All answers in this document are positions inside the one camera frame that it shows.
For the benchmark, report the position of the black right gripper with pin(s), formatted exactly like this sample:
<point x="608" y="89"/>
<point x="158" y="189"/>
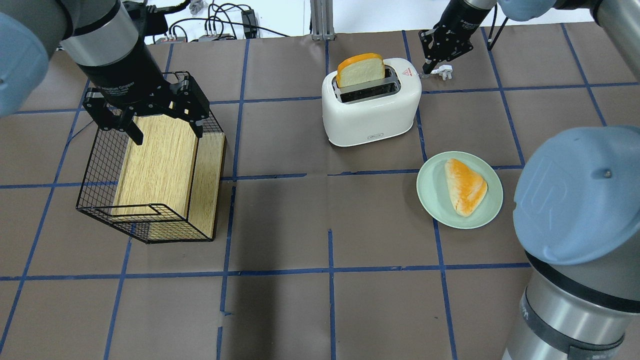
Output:
<point x="460" y="23"/>

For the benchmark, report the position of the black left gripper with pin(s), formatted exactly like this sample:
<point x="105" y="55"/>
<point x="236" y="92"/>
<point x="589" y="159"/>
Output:
<point x="121" y="72"/>

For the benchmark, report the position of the white toaster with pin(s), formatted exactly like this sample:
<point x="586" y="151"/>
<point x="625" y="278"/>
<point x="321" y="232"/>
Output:
<point x="374" y="110"/>

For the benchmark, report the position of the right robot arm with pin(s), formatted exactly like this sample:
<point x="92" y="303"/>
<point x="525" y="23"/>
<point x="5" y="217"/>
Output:
<point x="577" y="202"/>

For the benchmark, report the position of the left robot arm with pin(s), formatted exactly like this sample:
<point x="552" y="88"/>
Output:
<point x="109" y="48"/>

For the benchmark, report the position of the toast slice in toaster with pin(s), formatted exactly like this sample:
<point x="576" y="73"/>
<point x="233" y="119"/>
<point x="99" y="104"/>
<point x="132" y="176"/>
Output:
<point x="360" y="69"/>

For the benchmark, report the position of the white power plug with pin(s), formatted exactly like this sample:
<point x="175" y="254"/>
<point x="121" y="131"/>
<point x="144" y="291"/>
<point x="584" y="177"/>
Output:
<point x="445" y="71"/>

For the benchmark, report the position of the wooden board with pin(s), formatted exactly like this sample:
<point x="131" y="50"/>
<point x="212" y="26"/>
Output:
<point x="168" y="186"/>

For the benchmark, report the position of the light green plate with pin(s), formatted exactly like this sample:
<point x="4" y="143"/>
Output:
<point x="433" y="194"/>

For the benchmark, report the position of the triangular bread on plate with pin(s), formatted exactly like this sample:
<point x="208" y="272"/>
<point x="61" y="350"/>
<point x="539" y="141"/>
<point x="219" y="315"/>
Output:
<point x="466" y="188"/>

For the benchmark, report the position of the black wire basket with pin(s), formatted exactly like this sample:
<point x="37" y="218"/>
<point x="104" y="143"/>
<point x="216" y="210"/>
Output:
<point x="100" y="182"/>

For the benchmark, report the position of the aluminium frame post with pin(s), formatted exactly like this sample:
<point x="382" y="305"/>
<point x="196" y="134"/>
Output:
<point x="321" y="20"/>

